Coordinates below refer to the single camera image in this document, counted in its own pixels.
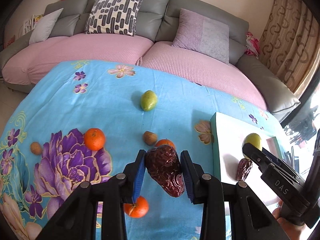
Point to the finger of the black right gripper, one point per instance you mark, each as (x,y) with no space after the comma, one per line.
(262,158)

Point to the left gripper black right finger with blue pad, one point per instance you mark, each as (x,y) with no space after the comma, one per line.
(192,173)

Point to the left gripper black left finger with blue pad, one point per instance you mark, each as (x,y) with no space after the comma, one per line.
(134,178)

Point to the green fruit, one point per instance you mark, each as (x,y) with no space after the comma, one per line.
(255,140)
(148,101)

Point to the dark red jujube date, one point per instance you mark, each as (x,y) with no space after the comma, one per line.
(163,165)

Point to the orange tangerine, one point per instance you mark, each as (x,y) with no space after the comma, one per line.
(94,139)
(137,210)
(165,143)

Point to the brown longan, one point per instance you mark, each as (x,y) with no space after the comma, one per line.
(36,148)
(150,138)

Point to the person's hand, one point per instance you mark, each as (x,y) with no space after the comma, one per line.
(293,231)

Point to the white tray teal rim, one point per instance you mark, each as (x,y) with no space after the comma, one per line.
(229,136)

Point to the blue floral tablecloth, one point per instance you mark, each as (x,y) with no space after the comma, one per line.
(78,95)

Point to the green fruit on cloth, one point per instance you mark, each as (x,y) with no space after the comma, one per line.
(148,101)

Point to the pink white toy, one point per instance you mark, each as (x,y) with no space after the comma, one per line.
(252,45)

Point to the brown patterned curtain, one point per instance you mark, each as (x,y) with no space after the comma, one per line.
(290,44)

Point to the lilac grey cushion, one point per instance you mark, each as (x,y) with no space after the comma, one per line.
(203,35)

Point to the grey sofa pink cover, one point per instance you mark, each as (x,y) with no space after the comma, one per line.
(23,64)

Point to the black white patterned cushion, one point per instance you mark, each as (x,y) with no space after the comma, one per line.
(113,17)

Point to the light grey cushion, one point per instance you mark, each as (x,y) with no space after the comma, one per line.
(44,27)

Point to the white magazine rack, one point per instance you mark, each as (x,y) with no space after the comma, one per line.
(29,24)

